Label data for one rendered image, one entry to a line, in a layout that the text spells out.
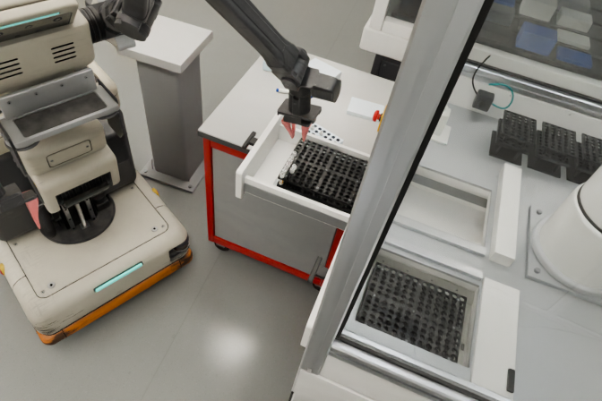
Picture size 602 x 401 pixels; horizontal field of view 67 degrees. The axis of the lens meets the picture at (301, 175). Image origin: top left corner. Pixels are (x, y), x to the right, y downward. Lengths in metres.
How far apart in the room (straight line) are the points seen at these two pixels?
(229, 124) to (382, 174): 1.16
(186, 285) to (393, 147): 1.72
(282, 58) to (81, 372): 1.44
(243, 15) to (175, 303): 1.41
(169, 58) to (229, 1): 1.03
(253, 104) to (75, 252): 0.86
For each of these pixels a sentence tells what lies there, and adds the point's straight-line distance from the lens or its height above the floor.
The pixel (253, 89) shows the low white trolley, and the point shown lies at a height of 0.76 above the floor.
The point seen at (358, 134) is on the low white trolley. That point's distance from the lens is 1.63.
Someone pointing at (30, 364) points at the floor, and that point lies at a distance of 2.08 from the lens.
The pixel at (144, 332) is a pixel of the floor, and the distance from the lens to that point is 2.02.
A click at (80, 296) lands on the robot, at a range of 1.85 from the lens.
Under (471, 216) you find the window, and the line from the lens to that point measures 0.50.
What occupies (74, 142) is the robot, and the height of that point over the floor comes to 0.88.
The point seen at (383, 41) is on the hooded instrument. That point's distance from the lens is 1.94.
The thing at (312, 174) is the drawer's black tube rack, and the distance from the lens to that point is 1.27.
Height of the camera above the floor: 1.83
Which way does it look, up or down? 48 degrees down
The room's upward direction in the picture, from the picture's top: 10 degrees clockwise
